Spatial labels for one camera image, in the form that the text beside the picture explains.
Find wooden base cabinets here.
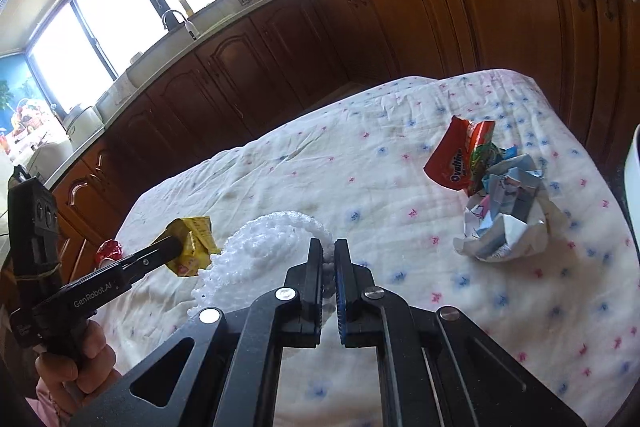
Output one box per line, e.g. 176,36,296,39
45,0,640,268

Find person's left hand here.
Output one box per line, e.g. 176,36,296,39
35,319,123,413

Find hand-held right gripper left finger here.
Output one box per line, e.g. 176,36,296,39
67,237,326,427

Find kitchen window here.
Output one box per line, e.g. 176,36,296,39
25,0,311,118

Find chrome kitchen faucet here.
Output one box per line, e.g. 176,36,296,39
161,9,197,42

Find blue printed wall poster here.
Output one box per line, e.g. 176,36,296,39
0,54,56,148

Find white container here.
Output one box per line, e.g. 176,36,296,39
25,139,76,188
62,106,106,142

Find white floral tablecloth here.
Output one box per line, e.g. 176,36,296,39
92,68,638,427

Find crushed yellow drink carton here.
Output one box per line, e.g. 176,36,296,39
155,216,221,278

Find crumpled printed paper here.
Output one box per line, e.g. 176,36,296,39
453,154,563,263

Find colourful crumpled wrapper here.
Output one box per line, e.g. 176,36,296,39
467,142,521,198

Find orange snack packet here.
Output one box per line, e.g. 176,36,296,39
424,116,497,192

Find crushed red drink can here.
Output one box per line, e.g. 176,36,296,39
95,239,123,269

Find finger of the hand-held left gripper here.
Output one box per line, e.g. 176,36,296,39
107,237,183,290

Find white-rimmed trash bin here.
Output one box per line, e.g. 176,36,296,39
622,122,640,208

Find white foam fruit net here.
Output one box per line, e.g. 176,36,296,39
187,210,337,343

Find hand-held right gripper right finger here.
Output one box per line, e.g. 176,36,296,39
334,238,588,427

